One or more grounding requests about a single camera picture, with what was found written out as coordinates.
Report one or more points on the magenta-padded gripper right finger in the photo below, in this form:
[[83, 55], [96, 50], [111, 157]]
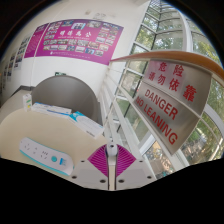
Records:
[[125, 160]]

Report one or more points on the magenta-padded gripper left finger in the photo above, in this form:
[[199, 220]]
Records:
[[98, 160]]

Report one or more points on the small white charger block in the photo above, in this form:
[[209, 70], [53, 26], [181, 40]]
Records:
[[112, 150]]

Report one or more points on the large flat white blue box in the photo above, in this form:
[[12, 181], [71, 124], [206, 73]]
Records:
[[87, 124]]

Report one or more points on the flat white and blue box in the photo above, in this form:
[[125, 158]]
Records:
[[41, 107], [61, 112]]

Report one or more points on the silver warning sign red lettering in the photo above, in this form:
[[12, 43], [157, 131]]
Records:
[[173, 106]]

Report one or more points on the grey round-backed chair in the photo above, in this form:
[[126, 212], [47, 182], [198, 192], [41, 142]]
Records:
[[66, 93]]

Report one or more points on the green exit sign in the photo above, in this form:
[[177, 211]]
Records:
[[60, 73]]

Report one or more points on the white railing with wooden handrail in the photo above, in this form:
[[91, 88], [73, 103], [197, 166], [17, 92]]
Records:
[[156, 55]]

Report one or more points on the large magenta photo poster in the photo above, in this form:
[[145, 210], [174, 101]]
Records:
[[80, 40]]

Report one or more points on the narrow magenta text poster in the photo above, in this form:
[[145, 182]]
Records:
[[36, 41]]

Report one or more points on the white wall photo panel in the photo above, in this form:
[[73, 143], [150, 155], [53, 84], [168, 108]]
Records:
[[7, 71], [20, 51]]

